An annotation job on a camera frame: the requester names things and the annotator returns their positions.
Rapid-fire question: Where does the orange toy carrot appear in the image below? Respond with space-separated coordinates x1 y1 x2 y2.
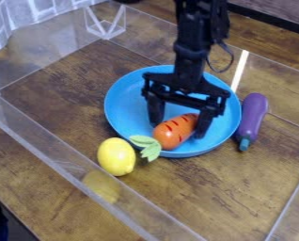
129 113 199 162

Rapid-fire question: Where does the clear acrylic corner bracket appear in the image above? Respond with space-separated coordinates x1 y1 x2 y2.
84 6 125 40

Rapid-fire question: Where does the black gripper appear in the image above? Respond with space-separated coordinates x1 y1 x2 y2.
141 72 229 139

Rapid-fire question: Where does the clear acrylic barrier wall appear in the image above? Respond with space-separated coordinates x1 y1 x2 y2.
0 96 205 241

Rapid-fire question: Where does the blue round tray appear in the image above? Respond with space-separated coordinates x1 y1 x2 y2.
104 65 241 158

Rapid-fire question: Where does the purple toy eggplant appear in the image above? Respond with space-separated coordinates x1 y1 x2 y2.
236 93 268 152

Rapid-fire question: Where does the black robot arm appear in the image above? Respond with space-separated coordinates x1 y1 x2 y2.
141 0 233 138

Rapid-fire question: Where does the yellow toy lemon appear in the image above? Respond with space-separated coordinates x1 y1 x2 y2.
96 137 136 176

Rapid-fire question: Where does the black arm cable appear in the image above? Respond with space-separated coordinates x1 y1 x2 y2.
204 37 236 74

